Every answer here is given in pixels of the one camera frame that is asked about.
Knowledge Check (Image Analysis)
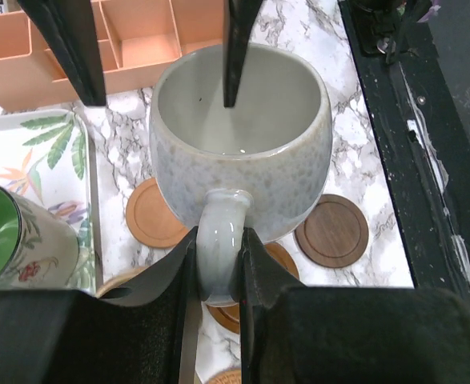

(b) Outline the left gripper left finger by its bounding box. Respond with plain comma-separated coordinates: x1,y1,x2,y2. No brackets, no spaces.
0,230,199,383

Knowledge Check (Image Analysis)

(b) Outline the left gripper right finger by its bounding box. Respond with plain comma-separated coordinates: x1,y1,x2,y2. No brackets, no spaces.
239,228,470,383

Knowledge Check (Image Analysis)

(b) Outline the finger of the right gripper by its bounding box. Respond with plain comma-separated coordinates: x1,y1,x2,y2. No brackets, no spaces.
18,0,106,106
223,0,263,108

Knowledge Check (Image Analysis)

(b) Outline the dark walnut coaster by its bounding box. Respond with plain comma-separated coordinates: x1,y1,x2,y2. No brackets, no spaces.
295,194,369,269

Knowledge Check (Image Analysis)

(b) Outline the white cream mug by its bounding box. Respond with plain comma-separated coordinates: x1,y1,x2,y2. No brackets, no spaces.
149,44,333,306

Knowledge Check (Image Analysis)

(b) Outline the large brown wood coaster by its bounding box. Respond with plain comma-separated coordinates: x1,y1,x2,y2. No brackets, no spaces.
207,242,301,334

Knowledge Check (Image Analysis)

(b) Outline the woven rattan coaster front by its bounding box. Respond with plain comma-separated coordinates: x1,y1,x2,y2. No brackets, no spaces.
207,369,242,384

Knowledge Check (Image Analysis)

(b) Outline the light bamboo coaster back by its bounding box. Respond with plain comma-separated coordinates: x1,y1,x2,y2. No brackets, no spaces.
95,266,147,298

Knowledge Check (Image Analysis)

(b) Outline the light wood coaster right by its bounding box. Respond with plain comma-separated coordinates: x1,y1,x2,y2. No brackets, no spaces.
126,178,188,249

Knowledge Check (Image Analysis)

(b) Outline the orange plastic file organizer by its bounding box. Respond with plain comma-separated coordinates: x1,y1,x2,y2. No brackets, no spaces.
0,1,223,112

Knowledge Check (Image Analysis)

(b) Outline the green floral mug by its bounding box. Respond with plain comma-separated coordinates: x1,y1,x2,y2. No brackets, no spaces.
0,187,79,290

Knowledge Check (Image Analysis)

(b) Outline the floral serving tray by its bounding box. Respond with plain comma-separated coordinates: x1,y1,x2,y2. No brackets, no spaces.
0,109,98,294

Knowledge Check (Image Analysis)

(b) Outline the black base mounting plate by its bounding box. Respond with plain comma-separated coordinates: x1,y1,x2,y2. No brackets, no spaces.
339,1,470,303

